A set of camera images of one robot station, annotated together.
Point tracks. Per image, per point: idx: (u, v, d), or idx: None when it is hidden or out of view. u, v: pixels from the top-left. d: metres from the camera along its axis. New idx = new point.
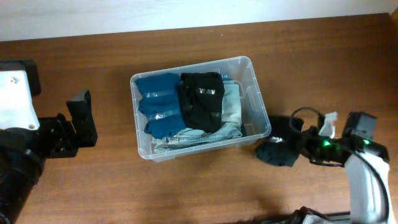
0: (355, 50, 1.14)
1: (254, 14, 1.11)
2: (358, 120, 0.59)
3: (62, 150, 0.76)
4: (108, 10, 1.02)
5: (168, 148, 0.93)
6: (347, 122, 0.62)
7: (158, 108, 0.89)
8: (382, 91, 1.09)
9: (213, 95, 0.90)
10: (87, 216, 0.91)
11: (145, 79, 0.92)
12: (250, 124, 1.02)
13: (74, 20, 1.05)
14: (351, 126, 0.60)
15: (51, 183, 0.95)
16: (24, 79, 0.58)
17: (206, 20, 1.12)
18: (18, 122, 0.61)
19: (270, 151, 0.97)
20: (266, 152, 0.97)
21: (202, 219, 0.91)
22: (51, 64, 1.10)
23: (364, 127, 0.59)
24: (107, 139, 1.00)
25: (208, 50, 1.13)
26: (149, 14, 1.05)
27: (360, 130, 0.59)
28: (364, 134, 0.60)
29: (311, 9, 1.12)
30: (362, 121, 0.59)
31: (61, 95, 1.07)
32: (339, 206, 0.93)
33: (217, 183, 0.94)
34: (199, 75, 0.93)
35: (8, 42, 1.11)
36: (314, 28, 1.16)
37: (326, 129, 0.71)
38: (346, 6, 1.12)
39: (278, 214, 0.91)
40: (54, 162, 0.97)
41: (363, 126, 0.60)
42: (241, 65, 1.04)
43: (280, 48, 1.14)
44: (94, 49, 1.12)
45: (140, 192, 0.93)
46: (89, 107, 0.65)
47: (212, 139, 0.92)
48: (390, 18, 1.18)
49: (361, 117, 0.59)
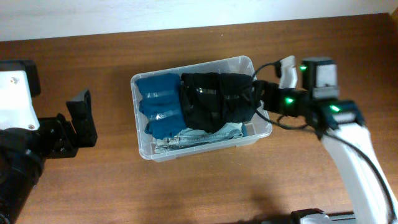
0: (355, 50, 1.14)
1: (254, 14, 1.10)
2: (316, 69, 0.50)
3: (62, 150, 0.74)
4: (107, 10, 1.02)
5: (169, 149, 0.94)
6: (306, 73, 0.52)
7: (158, 108, 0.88)
8: (380, 92, 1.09)
9: (214, 95, 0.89)
10: (87, 216, 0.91)
11: (145, 79, 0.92)
12: (250, 124, 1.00)
13: (74, 20, 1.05)
14: (312, 82, 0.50)
15: (51, 183, 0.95)
16: (24, 80, 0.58)
17: (206, 20, 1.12)
18: (17, 122, 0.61)
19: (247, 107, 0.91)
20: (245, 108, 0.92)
21: (202, 219, 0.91)
22: (51, 64, 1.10)
23: (326, 78, 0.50)
24: (107, 139, 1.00)
25: (207, 51, 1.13)
26: (149, 14, 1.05)
27: (322, 83, 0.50)
28: (331, 88, 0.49)
29: (311, 9, 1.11)
30: (322, 70, 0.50)
31: (61, 95, 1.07)
32: (339, 206, 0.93)
33: (217, 183, 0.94)
34: (200, 74, 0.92)
35: (9, 42, 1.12)
36: (314, 27, 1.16)
37: (286, 78, 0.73)
38: (346, 6, 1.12)
39: (277, 214, 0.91)
40: (54, 162, 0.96)
41: (324, 76, 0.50)
42: (241, 65, 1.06)
43: (279, 48, 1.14)
44: (94, 49, 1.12)
45: (140, 192, 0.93)
46: (88, 108, 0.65)
47: (212, 139, 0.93)
48: (390, 18, 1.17)
49: (319, 67, 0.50)
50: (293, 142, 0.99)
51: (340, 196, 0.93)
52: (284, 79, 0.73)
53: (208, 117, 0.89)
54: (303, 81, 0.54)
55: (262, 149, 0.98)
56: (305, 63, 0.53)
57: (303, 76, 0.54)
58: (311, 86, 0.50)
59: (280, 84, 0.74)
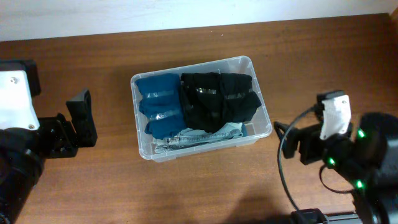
0: (355, 50, 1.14)
1: (252, 14, 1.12)
2: (387, 149, 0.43)
3: (62, 150, 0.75)
4: (107, 10, 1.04)
5: (169, 149, 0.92)
6: (367, 144, 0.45)
7: (158, 108, 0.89)
8: (383, 91, 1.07)
9: (214, 95, 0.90)
10: (87, 216, 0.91)
11: (145, 79, 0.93)
12: (250, 124, 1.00)
13: (75, 20, 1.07)
14: (377, 162, 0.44)
15: (51, 183, 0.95)
16: (24, 80, 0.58)
17: (206, 20, 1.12)
18: (18, 122, 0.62)
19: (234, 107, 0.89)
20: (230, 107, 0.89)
21: (202, 219, 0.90)
22: (50, 63, 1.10)
23: (394, 160, 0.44)
24: (107, 139, 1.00)
25: (208, 50, 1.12)
26: (149, 14, 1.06)
27: (389, 165, 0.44)
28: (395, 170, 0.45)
29: (308, 9, 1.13)
30: (393, 150, 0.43)
31: (61, 95, 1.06)
32: (339, 206, 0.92)
33: (217, 183, 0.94)
34: (200, 75, 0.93)
35: (8, 42, 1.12)
36: (313, 28, 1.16)
37: (331, 126, 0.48)
38: (343, 6, 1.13)
39: (278, 215, 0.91)
40: (55, 162, 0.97)
41: (392, 157, 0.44)
42: (241, 65, 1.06)
43: (279, 48, 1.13)
44: (94, 49, 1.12)
45: (140, 191, 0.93)
46: (88, 107, 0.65)
47: (212, 139, 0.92)
48: (391, 18, 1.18)
49: (390, 147, 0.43)
50: None
51: (341, 196, 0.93)
52: (329, 126, 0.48)
53: (208, 117, 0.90)
54: (359, 150, 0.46)
55: (262, 149, 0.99)
56: (366, 131, 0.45)
57: (360, 144, 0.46)
58: (375, 168, 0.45)
59: (324, 132, 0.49)
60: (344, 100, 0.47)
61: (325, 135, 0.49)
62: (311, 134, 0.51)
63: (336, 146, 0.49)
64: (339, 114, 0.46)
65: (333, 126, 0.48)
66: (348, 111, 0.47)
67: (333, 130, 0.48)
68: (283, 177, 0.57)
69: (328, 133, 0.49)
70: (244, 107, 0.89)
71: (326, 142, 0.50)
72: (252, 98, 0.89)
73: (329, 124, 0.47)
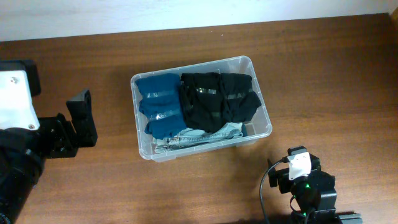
0: (354, 48, 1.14)
1: (252, 14, 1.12)
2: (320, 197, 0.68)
3: (62, 150, 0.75)
4: (107, 10, 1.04)
5: (169, 149, 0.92)
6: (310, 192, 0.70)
7: (158, 108, 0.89)
8: (382, 91, 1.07)
9: (213, 94, 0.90)
10: (87, 216, 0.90)
11: (145, 80, 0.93)
12: (250, 124, 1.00)
13: (76, 21, 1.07)
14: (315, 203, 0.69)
15: (51, 183, 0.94)
16: (24, 81, 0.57)
17: (206, 20, 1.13)
18: (18, 122, 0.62)
19: (235, 107, 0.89)
20: (230, 108, 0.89)
21: (202, 219, 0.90)
22: (49, 63, 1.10)
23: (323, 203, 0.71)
24: (107, 139, 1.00)
25: (207, 50, 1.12)
26: (149, 14, 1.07)
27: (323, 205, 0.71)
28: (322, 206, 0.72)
29: (307, 9, 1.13)
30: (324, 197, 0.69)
31: (60, 95, 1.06)
32: (340, 206, 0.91)
33: (217, 183, 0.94)
34: (199, 75, 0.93)
35: (8, 42, 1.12)
36: (312, 28, 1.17)
37: (295, 171, 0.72)
38: (342, 6, 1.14)
39: (278, 215, 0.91)
40: (54, 162, 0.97)
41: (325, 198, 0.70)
42: (241, 65, 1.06)
43: (279, 48, 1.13)
44: (94, 49, 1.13)
45: (140, 191, 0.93)
46: (89, 107, 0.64)
47: (212, 139, 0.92)
48: (390, 19, 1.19)
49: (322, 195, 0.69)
50: (292, 142, 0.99)
51: (342, 196, 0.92)
52: (293, 172, 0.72)
53: (208, 117, 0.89)
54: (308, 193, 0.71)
55: (262, 148, 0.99)
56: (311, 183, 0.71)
57: (308, 190, 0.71)
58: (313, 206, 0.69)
59: (290, 174, 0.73)
60: (305, 155, 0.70)
61: (291, 178, 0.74)
62: (283, 174, 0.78)
63: (300, 184, 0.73)
64: (298, 164, 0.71)
65: (296, 172, 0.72)
66: (308, 163, 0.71)
67: (297, 173, 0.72)
68: (260, 186, 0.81)
69: (293, 177, 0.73)
70: (243, 108, 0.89)
71: (295, 181, 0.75)
72: (252, 99, 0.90)
73: (293, 170, 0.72)
